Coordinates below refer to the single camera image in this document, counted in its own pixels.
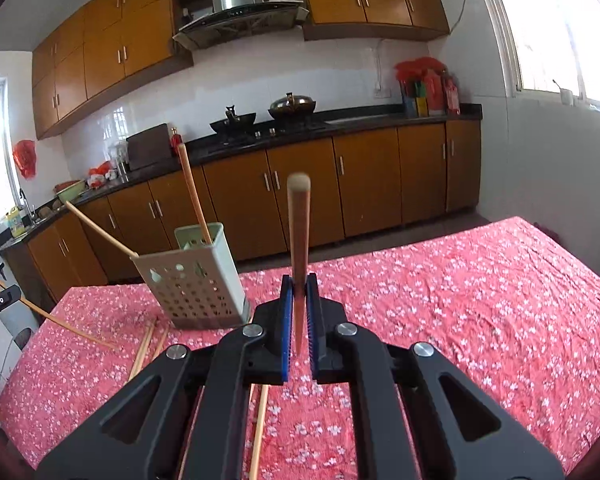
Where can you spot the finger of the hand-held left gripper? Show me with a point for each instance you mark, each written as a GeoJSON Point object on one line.
{"type": "Point", "coordinates": [2, 301]}

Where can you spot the red floral tablecloth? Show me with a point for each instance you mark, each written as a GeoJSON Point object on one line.
{"type": "Point", "coordinates": [455, 310]}

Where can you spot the dark stone countertop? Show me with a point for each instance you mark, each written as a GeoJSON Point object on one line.
{"type": "Point", "coordinates": [380, 116]}

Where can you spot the large bright window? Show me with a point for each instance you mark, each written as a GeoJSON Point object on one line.
{"type": "Point", "coordinates": [560, 25]}

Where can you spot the red thermos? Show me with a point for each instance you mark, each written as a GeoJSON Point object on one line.
{"type": "Point", "coordinates": [434, 92]}

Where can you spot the wooden kitchen cabinets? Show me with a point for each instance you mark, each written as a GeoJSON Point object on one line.
{"type": "Point", "coordinates": [100, 45]}
{"type": "Point", "coordinates": [370, 180]}

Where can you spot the green perforated utensil holder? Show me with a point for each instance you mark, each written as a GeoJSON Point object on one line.
{"type": "Point", "coordinates": [195, 290]}

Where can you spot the black wok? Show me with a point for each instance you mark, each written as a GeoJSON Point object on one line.
{"type": "Point", "coordinates": [232, 122]}

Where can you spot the black gas stove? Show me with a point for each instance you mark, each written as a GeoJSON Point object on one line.
{"type": "Point", "coordinates": [285, 129]}

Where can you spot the hanging red plastic bag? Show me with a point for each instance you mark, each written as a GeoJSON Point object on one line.
{"type": "Point", "coordinates": [25, 157]}

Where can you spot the wooden upper kitchen cabinets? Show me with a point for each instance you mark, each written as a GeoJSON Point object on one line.
{"type": "Point", "coordinates": [100, 45]}

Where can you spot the wok with metal lid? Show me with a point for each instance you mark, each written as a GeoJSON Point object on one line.
{"type": "Point", "coordinates": [292, 105]}

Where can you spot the white cup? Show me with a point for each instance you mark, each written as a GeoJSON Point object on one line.
{"type": "Point", "coordinates": [566, 97]}

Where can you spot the white appliance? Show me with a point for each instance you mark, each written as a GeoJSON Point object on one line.
{"type": "Point", "coordinates": [2, 345]}

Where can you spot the wooden lower kitchen cabinets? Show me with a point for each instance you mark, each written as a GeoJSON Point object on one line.
{"type": "Point", "coordinates": [370, 180]}

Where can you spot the red bags on counter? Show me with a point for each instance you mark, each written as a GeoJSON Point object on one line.
{"type": "Point", "coordinates": [99, 177]}

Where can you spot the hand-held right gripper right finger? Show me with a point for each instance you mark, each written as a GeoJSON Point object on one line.
{"type": "Point", "coordinates": [314, 330]}

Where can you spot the tall red bottle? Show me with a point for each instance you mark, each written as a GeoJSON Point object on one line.
{"type": "Point", "coordinates": [452, 95]}

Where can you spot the small red bottle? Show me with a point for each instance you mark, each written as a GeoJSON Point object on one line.
{"type": "Point", "coordinates": [175, 142]}

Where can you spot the dark wooden cutting board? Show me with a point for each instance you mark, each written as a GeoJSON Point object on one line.
{"type": "Point", "coordinates": [147, 147]}

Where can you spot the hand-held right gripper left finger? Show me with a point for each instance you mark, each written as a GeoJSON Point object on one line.
{"type": "Point", "coordinates": [286, 330]}

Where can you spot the clear glass jar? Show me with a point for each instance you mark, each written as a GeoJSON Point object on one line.
{"type": "Point", "coordinates": [120, 157]}

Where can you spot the steel range hood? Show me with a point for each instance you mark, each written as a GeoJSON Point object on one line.
{"type": "Point", "coordinates": [235, 0]}

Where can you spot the metal faucet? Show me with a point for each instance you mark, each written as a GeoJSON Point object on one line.
{"type": "Point", "coordinates": [27, 207]}

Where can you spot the yellow detergent bottle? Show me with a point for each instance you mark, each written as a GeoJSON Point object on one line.
{"type": "Point", "coordinates": [15, 225]}

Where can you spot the blue and yellow box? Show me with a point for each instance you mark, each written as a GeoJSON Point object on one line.
{"type": "Point", "coordinates": [414, 102]}

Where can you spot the green basin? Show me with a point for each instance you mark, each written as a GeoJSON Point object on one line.
{"type": "Point", "coordinates": [70, 192]}

